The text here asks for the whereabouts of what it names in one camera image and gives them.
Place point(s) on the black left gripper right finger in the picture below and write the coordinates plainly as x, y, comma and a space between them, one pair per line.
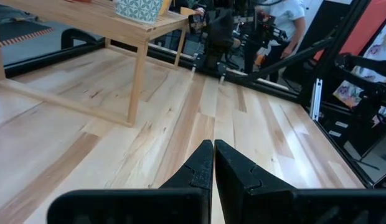
242, 199

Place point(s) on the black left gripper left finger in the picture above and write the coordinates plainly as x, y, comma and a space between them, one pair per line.
186, 202

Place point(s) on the green leaf patterned mug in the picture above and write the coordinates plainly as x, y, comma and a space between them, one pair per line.
138, 11

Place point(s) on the orange glazed mug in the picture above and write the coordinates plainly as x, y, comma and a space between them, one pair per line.
78, 1

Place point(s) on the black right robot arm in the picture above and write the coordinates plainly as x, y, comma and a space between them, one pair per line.
219, 34

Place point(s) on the floral patterned cloth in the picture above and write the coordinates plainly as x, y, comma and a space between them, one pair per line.
348, 93

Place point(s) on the person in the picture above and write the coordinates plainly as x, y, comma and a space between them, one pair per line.
288, 14

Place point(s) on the wooden slatted shelf riser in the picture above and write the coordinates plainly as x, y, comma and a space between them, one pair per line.
102, 21

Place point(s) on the black curved tube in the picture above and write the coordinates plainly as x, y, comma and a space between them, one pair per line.
76, 33

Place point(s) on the silver frame bracket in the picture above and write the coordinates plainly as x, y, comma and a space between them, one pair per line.
316, 99

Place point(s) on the black aluminium table frame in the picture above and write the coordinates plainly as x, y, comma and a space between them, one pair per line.
333, 53

